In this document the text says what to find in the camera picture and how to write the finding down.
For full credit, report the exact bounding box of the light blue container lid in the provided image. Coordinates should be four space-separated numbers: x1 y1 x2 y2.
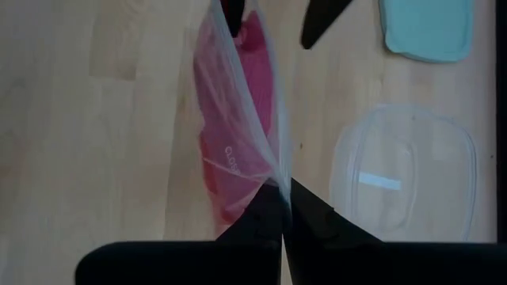
377 0 476 64

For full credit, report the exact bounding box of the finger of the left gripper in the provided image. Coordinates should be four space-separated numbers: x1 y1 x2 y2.
299 0 355 51
219 0 247 39

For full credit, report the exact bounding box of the clear plastic container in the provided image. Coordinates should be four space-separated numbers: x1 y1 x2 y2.
330 103 479 243

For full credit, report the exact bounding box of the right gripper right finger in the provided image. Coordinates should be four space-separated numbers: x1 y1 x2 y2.
281 177 383 243

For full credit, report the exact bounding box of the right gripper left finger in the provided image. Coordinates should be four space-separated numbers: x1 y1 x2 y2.
215 184 284 243

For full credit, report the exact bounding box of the clear zip bag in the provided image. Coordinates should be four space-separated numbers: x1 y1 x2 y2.
191 0 295 235

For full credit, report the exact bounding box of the pink elastic bandage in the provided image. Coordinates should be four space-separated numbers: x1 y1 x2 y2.
196 9 277 138

